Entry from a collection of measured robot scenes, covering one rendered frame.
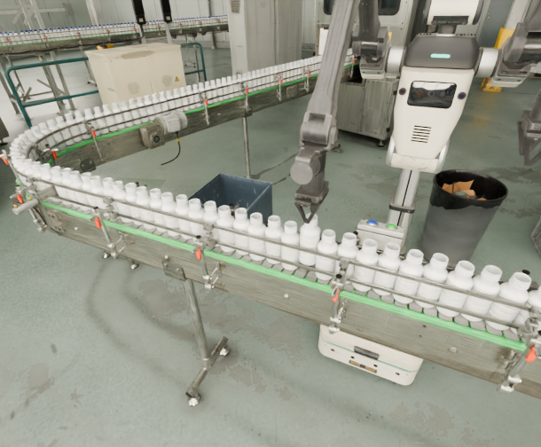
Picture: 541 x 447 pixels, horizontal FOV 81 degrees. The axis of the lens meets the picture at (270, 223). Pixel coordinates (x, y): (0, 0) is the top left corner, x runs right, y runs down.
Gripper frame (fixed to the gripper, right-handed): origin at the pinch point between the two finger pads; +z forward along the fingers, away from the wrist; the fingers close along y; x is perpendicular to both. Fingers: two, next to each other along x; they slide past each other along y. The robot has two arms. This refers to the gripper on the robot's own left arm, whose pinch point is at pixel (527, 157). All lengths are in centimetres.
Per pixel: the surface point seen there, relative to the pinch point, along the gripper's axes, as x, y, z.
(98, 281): 218, 14, 138
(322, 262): 42, -18, 32
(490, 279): 0.7, -16.1, 25.3
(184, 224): 93, -17, 33
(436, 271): 12.3, -16.3, 26.7
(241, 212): 71, -13, 25
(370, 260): 28.7, -17.4, 27.4
